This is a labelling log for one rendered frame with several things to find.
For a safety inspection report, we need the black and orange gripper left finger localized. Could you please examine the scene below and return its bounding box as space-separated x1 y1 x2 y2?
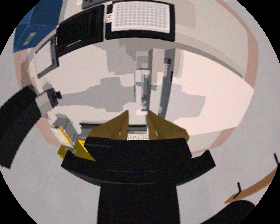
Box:
87 110 129 140

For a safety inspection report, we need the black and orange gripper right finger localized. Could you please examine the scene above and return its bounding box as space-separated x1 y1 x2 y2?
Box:
147 110 190 142

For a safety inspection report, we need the yellow open-top bin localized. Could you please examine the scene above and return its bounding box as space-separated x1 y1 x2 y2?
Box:
57 140 95 161

